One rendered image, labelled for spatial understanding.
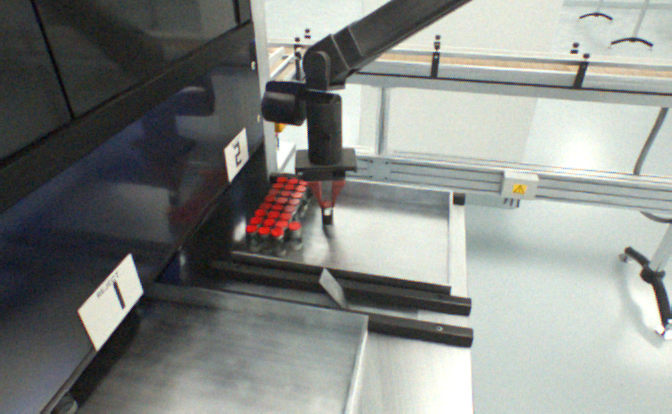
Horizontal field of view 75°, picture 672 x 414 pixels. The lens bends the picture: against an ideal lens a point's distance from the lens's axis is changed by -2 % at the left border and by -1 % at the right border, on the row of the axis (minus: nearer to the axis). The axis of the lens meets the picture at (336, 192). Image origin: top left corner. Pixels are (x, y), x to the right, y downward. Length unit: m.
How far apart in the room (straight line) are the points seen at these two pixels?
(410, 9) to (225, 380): 0.54
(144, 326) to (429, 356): 0.39
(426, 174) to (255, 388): 1.33
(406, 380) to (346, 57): 0.44
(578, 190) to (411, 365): 1.37
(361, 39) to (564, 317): 1.60
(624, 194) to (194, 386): 1.64
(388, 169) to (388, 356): 1.22
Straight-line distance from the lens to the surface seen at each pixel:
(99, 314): 0.52
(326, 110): 0.68
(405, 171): 1.77
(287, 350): 0.62
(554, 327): 1.98
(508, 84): 1.61
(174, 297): 0.71
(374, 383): 0.59
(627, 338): 2.08
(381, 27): 0.65
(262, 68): 0.86
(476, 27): 2.17
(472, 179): 1.79
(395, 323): 0.63
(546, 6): 2.20
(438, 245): 0.79
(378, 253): 0.75
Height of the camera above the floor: 1.37
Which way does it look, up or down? 33 degrees down
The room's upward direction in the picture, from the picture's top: straight up
